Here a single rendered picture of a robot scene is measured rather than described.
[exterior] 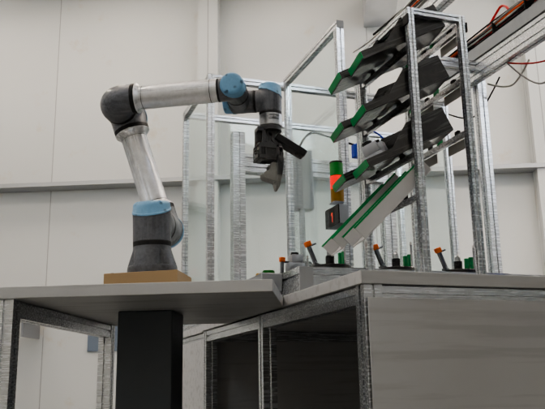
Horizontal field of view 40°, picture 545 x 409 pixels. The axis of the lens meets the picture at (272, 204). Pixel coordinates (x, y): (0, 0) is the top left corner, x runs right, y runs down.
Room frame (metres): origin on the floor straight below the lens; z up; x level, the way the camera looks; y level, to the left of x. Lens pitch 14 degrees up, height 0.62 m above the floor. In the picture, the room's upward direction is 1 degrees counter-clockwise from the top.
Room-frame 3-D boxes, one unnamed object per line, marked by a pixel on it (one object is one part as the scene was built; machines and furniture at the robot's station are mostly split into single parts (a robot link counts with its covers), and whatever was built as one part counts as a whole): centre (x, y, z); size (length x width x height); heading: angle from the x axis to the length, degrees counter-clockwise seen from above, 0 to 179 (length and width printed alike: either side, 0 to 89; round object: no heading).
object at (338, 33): (2.65, -0.27, 1.46); 0.03 x 0.03 x 1.00; 19
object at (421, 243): (2.12, -0.43, 1.26); 0.36 x 0.21 x 0.80; 19
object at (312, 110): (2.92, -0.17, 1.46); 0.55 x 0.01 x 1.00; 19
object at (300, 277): (2.63, 0.04, 0.91); 0.89 x 0.06 x 0.11; 19
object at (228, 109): (2.29, 0.10, 1.53); 0.11 x 0.11 x 0.08; 84
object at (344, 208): (2.64, -0.24, 1.29); 0.12 x 0.05 x 0.25; 19
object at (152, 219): (2.23, 0.37, 1.11); 0.13 x 0.12 x 0.14; 174
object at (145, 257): (2.22, 0.37, 0.99); 0.15 x 0.15 x 0.10
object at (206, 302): (2.22, 0.32, 0.84); 0.90 x 0.70 x 0.03; 176
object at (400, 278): (2.57, -0.61, 0.84); 1.50 x 1.41 x 0.03; 19
